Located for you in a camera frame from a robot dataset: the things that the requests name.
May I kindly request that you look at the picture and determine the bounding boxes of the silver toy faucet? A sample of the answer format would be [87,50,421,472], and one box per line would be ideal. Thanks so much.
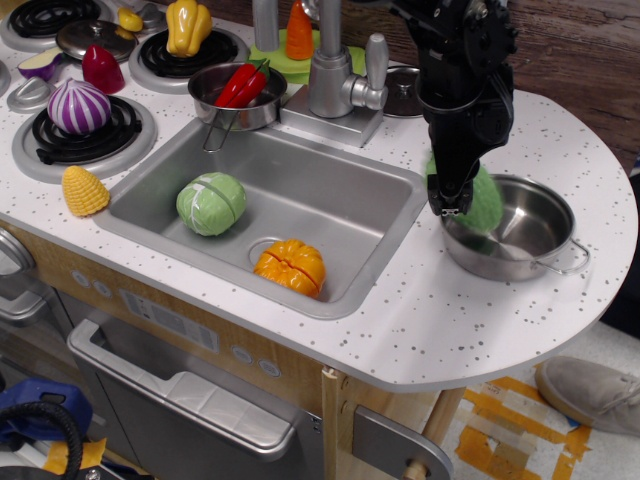
[280,1,389,147]

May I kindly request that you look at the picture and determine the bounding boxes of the purple striped toy onion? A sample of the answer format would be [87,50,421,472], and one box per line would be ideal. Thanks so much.
[47,79,111,135]

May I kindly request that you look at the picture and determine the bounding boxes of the yellow toy corn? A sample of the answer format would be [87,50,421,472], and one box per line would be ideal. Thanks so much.
[61,165,110,217]

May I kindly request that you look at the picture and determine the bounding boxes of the purple toy eggplant half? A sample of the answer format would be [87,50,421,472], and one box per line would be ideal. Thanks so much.
[18,47,64,81]

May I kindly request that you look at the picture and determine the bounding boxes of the dark red toy pepper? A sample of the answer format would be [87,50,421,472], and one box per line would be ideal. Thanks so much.
[82,44,125,95]

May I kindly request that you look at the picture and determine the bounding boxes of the front left stove burner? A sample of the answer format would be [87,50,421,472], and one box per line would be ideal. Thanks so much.
[11,96,157,184]

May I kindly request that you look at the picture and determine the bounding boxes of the stove burner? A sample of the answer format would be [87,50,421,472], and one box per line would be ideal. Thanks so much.
[1,0,114,52]
[128,28,249,94]
[11,96,157,184]

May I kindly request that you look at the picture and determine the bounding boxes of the back left stove burner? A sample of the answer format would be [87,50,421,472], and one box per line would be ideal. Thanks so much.
[1,0,114,52]

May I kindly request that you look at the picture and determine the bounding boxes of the grey stove knob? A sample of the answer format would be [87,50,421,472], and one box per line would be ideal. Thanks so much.
[7,77,56,114]
[134,2,167,34]

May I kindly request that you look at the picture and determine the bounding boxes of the steel pot with handles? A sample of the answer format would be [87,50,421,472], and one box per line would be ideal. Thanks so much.
[441,175,591,282]

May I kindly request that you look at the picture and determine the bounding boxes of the orange toy pumpkin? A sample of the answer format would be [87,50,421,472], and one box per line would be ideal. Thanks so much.
[253,239,326,298]

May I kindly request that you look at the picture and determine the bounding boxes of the steel pot lid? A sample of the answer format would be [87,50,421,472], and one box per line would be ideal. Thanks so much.
[56,19,138,62]
[383,66,423,118]

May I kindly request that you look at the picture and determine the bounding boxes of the grey toy sink basin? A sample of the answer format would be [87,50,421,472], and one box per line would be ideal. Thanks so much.
[96,120,427,320]

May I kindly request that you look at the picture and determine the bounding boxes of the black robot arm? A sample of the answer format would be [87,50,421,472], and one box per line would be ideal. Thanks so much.
[390,1,518,216]

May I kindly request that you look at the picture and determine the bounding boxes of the small yellow toy vegetable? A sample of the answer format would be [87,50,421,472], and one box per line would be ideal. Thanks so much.
[117,7,144,33]

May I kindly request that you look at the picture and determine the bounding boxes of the grey back stove knob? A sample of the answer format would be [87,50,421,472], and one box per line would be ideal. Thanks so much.
[134,2,167,34]

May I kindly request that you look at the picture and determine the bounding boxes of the red toy chili pepper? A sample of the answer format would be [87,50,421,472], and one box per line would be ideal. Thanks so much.
[214,59,270,109]

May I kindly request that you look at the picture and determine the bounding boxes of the blue clamp with black hose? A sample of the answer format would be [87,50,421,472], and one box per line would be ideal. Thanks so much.
[1,378,93,479]

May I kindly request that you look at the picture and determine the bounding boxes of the small steel saucepan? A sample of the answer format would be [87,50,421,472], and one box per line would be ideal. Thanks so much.
[188,59,288,153]

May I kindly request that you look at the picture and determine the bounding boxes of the green toy cabbage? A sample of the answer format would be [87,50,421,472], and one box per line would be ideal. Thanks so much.
[176,172,247,236]

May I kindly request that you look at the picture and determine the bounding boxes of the green bumpy toy squash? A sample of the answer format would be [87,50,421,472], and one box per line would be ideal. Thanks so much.
[450,162,505,233]

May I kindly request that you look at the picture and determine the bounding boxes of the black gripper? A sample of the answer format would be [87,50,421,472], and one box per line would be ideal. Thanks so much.
[426,159,479,216]

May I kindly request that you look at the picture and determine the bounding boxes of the back right stove burner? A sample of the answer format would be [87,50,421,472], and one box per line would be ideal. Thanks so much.
[128,28,249,94]

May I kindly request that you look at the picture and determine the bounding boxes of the grey toy oven door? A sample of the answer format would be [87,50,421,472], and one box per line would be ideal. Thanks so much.
[67,319,324,479]

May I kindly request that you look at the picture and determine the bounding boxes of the orange toy carrot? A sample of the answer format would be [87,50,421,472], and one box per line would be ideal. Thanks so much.
[285,0,314,61]

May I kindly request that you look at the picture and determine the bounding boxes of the grey suede shoe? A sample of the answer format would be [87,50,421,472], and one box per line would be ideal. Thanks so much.
[535,356,639,437]

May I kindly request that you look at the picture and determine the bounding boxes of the yellow toy bell pepper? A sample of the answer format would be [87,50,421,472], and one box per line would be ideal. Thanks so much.
[166,0,213,58]

